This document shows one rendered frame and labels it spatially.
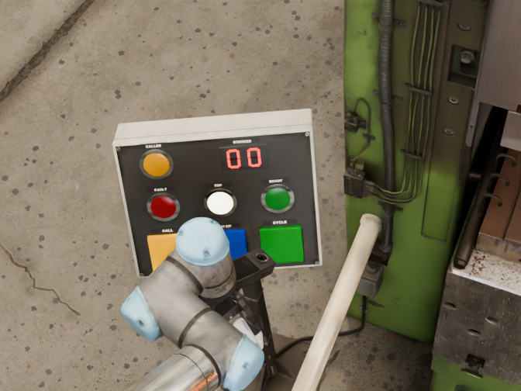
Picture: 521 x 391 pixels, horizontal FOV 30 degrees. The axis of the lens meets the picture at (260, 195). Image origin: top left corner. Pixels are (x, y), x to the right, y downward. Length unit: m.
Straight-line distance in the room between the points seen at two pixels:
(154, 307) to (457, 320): 0.77
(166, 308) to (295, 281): 1.41
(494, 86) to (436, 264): 0.92
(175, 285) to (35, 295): 1.53
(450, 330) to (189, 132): 0.74
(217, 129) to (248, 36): 1.66
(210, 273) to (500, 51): 0.53
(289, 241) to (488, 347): 0.56
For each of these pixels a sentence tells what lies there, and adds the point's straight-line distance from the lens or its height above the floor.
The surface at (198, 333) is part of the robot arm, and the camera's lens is 1.40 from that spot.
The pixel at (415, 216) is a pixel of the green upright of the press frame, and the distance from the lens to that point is 2.11.
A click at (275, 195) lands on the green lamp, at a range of 1.68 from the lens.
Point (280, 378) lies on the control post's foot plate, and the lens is 2.70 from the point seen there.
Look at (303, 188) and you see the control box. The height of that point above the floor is 1.10.
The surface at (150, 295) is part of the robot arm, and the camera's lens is 1.43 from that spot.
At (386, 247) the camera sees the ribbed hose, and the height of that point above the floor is 0.57.
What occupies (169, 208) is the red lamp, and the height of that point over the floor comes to 1.09.
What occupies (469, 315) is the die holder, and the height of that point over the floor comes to 0.75.
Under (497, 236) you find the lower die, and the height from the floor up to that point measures 0.98.
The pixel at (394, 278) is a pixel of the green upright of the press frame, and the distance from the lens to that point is 2.43.
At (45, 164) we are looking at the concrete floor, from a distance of 3.15.
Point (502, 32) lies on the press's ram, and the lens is 1.33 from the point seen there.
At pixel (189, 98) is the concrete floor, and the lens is 3.18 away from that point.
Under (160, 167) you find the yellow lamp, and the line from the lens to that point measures 1.67.
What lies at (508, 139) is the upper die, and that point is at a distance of 1.52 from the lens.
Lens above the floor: 2.56
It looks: 60 degrees down
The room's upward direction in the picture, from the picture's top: 10 degrees counter-clockwise
